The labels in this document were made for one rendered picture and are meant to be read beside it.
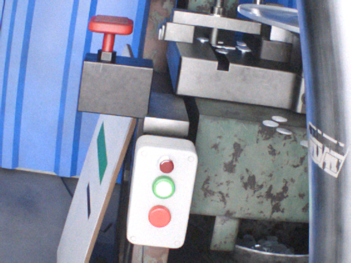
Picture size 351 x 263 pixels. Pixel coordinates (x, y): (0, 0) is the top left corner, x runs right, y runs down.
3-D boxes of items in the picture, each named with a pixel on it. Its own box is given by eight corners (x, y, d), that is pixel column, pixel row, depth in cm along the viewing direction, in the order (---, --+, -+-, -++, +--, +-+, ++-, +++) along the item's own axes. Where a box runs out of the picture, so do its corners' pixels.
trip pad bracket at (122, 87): (138, 200, 103) (157, 60, 97) (69, 191, 102) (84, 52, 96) (138, 184, 108) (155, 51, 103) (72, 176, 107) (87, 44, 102)
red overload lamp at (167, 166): (175, 177, 91) (178, 158, 91) (155, 175, 91) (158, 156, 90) (174, 174, 92) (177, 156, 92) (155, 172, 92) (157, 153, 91)
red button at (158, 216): (169, 229, 93) (172, 209, 92) (146, 226, 93) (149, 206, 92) (168, 225, 94) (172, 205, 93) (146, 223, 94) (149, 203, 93)
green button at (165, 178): (173, 200, 92) (177, 180, 91) (150, 198, 92) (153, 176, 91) (173, 196, 93) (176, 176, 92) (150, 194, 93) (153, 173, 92)
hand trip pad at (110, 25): (125, 81, 97) (133, 24, 95) (81, 76, 97) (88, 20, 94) (126, 69, 104) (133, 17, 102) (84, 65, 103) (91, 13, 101)
